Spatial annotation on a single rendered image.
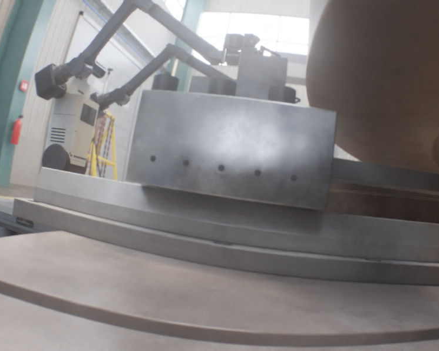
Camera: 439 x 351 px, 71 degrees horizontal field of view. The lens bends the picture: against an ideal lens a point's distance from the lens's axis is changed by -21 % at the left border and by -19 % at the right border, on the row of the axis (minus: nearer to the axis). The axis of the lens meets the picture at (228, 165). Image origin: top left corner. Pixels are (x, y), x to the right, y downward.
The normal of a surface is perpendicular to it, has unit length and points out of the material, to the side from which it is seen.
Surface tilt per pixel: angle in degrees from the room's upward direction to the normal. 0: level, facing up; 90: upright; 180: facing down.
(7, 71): 90
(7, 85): 90
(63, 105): 90
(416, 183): 90
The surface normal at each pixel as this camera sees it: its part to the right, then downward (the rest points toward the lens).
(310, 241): -0.12, -0.12
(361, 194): -0.48, -0.16
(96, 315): 0.10, -0.09
